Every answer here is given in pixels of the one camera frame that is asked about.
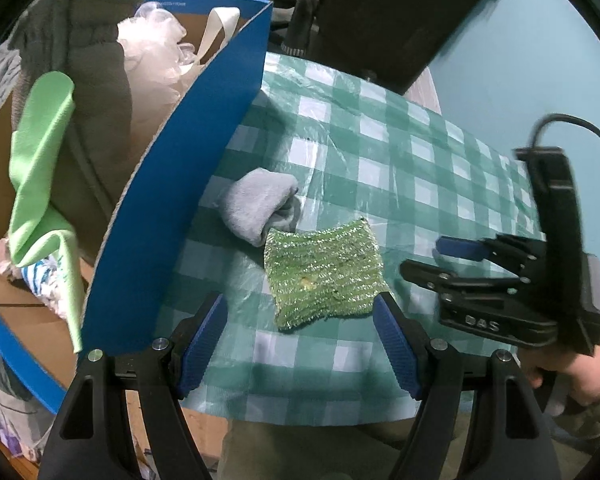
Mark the patterned cloth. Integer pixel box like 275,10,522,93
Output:
0,237,68,321

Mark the lime green cloth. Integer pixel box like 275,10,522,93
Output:
8,72,85,353

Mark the white mesh bath loofah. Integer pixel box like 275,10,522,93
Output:
116,0,242,156

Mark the grey fleece mitten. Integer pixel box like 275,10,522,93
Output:
9,0,144,262

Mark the person's right hand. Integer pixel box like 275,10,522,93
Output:
517,344,600,406

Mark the green knitted scrub pad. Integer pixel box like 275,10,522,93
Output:
263,218,389,332

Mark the blue cardboard box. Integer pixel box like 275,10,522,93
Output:
0,0,272,412

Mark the green white checkered tablecloth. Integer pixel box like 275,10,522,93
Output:
158,54,540,426

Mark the light grey rolled sock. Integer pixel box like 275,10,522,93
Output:
218,168,301,247

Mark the large black cabinet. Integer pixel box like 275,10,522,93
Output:
309,0,486,94

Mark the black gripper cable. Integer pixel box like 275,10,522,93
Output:
526,112,600,172

